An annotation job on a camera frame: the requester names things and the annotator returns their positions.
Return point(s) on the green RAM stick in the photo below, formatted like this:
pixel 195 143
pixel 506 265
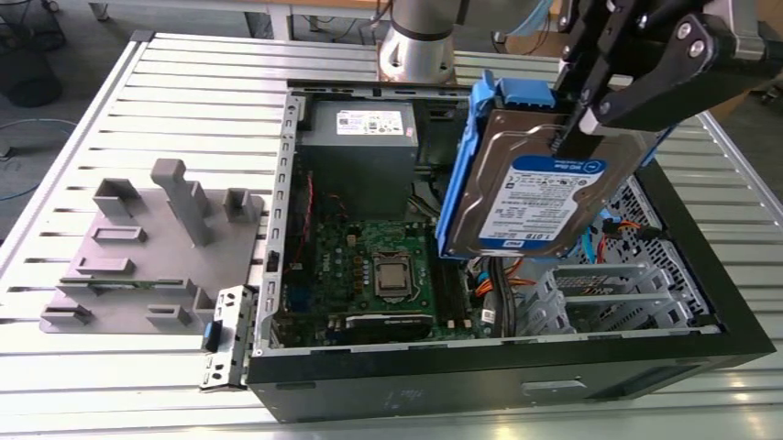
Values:
pixel 135 285

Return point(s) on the CPU socket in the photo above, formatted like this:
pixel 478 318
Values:
pixel 394 256

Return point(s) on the hard disk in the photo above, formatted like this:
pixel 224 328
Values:
pixel 520 215

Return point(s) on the white frame desk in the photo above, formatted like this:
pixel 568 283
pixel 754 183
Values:
pixel 278 23

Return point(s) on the gray parts rack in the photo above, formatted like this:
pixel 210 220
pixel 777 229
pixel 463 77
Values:
pixel 183 275

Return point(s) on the pale blue teach pendant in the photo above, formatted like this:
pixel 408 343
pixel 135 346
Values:
pixel 532 18

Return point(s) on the gray power supply unit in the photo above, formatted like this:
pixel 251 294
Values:
pixel 355 174

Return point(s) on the wooden cabinet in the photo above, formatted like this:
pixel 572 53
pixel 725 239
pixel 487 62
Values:
pixel 758 82

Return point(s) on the black graphics card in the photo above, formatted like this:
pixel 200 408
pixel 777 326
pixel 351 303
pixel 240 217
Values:
pixel 379 323

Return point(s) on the metal disk bay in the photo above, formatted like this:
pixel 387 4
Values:
pixel 642 298

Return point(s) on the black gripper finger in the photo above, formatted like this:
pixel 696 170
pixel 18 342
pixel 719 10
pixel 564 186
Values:
pixel 684 69
pixel 587 27

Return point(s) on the black PC case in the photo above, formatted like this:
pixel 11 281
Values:
pixel 428 389

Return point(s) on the black RAM slot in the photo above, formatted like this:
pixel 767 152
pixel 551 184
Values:
pixel 447 293
pixel 462 293

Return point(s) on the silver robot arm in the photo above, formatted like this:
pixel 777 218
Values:
pixel 416 55

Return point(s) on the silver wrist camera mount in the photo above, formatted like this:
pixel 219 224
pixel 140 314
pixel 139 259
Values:
pixel 749 32

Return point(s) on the green motherboard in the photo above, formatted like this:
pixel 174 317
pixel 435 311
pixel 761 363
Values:
pixel 343 275

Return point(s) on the black bin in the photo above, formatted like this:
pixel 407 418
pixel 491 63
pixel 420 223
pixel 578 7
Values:
pixel 34 87

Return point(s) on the metal expansion slot bracket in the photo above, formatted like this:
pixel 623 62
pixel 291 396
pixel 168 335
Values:
pixel 235 321

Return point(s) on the silver CPU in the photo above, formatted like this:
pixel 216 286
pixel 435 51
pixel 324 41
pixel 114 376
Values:
pixel 394 278

